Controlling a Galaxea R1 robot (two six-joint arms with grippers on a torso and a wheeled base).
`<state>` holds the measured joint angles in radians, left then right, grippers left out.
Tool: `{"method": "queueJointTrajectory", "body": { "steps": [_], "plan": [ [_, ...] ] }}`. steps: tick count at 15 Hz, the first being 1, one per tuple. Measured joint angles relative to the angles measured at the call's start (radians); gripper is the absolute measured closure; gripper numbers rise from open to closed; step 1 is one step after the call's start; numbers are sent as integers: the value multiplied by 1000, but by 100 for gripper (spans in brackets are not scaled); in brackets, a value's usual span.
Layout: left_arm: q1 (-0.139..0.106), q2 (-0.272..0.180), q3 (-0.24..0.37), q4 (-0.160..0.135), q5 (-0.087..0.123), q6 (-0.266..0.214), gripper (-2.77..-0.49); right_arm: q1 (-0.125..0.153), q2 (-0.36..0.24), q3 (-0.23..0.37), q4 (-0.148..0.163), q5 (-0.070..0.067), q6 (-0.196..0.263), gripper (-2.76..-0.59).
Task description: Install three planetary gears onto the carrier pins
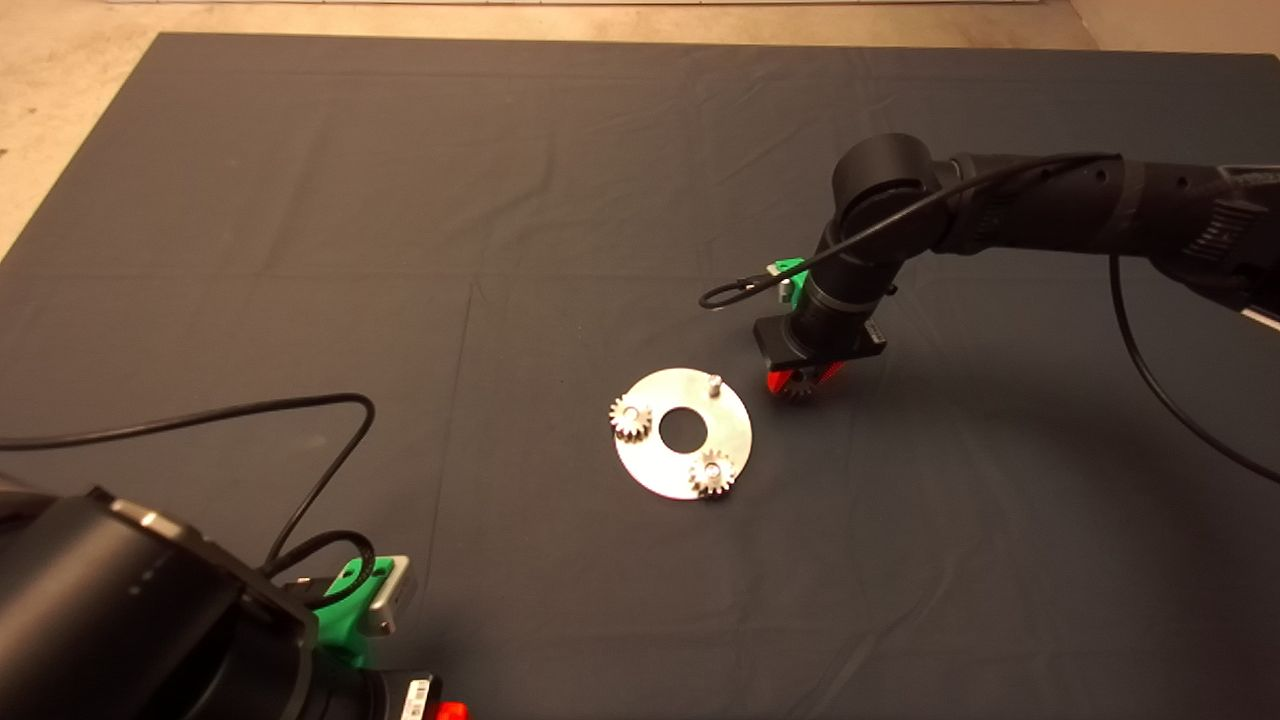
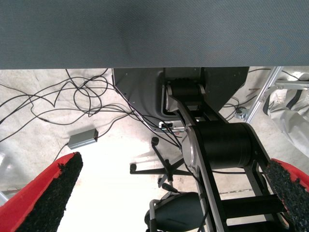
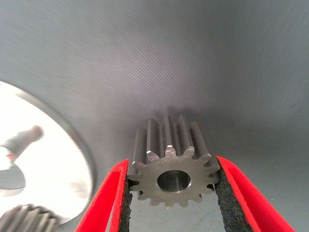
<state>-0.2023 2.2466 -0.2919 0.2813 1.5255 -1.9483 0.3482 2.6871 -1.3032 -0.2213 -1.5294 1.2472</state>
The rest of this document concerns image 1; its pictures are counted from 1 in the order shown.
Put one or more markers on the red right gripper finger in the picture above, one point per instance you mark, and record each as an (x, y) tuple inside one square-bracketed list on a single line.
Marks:
[(830, 372), (776, 382)]

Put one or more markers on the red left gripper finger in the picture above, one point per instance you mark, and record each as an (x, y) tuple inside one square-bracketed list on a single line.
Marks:
[(452, 712)]

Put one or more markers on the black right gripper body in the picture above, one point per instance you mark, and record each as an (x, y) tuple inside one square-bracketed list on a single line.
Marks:
[(780, 350)]

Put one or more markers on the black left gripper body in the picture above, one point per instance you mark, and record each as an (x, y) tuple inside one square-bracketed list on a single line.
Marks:
[(415, 700)]

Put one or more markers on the small steel planetary gear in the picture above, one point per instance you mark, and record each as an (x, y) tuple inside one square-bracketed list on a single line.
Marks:
[(632, 418), (800, 385), (712, 472)]

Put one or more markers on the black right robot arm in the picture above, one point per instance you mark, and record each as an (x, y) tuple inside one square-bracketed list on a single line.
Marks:
[(1050, 205)]

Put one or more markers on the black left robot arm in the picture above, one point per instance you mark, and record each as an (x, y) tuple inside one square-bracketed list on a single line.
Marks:
[(120, 620)]

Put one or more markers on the round metal carrier plate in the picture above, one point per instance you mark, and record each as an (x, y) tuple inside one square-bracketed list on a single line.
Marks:
[(660, 470)]

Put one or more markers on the dark grey table cloth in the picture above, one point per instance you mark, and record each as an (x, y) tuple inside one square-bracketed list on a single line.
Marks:
[(500, 200)]

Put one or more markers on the silver right camera box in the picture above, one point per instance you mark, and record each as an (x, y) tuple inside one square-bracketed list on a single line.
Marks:
[(773, 270)]

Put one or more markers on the green right camera mount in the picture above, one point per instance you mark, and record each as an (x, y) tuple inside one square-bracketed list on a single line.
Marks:
[(795, 270)]

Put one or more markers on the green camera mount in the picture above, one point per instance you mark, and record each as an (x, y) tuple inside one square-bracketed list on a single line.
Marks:
[(345, 625), (795, 270)]

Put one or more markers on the green left camera mount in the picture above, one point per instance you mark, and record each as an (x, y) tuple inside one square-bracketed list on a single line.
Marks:
[(345, 625)]

